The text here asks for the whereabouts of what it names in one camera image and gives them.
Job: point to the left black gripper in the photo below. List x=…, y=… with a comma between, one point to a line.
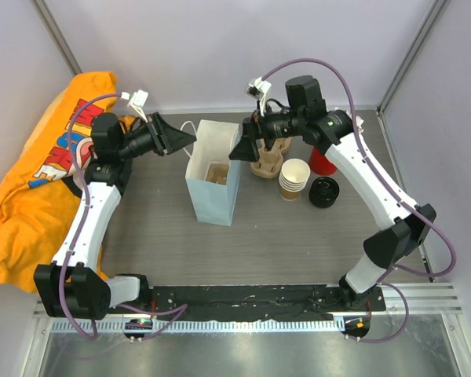
x=165, y=137

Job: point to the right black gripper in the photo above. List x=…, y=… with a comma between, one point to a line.
x=253, y=128

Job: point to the white blue paper bag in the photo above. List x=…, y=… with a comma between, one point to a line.
x=213, y=204

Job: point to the stack of paper cups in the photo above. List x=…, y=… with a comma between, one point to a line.
x=293, y=178

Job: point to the brown pulp cup carrier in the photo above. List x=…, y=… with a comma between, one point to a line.
x=218, y=173

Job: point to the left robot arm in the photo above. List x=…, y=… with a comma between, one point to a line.
x=70, y=283

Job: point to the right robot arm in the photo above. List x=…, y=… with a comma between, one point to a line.
x=402, y=224

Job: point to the stacked pulp cup carriers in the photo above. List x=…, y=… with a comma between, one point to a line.
x=270, y=162

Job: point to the red straw holder cup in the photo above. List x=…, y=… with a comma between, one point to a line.
x=320, y=165

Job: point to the wrapped white straws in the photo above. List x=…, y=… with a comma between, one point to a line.
x=359, y=124

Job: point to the orange printed shirt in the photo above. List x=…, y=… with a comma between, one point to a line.
x=40, y=195

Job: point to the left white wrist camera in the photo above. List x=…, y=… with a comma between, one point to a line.
x=136, y=102

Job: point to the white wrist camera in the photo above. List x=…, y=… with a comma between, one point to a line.
x=259, y=90
x=136, y=102

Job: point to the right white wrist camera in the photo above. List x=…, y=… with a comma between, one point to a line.
x=259, y=90

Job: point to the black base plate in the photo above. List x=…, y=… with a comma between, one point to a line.
x=249, y=303

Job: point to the white slotted cable duct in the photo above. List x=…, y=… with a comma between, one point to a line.
x=137, y=325

